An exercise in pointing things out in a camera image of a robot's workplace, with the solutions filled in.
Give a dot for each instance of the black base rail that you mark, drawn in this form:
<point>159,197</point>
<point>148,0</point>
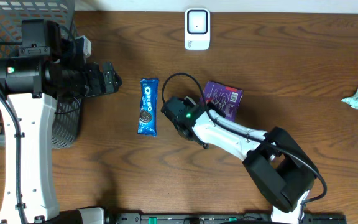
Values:
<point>252,218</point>

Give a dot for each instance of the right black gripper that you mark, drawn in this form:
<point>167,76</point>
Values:
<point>169,109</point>

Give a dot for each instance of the blue Oreo cookie pack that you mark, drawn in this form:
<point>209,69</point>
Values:
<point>148,107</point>

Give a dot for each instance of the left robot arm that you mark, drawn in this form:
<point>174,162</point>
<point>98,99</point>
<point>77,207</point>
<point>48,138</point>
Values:
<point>46,70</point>

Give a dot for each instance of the white barcode scanner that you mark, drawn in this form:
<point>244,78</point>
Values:
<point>197,29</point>

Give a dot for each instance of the grey plastic mesh basket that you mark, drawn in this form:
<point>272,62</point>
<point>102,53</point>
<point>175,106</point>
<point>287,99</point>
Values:
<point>12,13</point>

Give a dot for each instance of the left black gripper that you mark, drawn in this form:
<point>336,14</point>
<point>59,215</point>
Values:
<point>105,79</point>

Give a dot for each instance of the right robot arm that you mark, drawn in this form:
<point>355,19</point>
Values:
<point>280,169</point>

